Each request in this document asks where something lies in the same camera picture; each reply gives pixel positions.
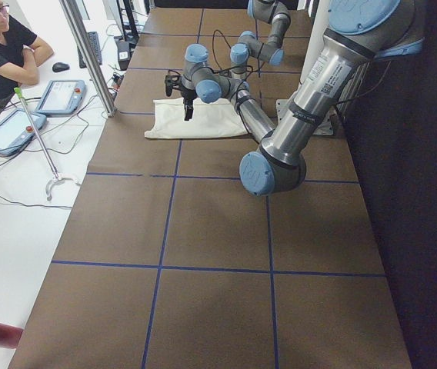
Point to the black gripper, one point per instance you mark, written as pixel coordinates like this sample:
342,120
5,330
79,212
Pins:
186,94

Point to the cream long-sleeve cat shirt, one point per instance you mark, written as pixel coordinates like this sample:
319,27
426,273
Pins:
214,120

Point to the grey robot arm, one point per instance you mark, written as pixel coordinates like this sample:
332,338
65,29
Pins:
358,32
268,49

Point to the far teach pendant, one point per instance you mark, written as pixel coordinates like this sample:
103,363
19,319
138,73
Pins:
61,97

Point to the teach pendant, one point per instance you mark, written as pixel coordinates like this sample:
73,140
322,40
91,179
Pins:
61,97
15,132

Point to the black computer mouse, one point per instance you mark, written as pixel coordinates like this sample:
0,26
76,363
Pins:
59,67

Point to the near teach pendant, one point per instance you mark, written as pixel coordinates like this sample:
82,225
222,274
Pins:
15,132

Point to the grey aluminium frame post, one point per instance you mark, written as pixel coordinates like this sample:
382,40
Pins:
75,23

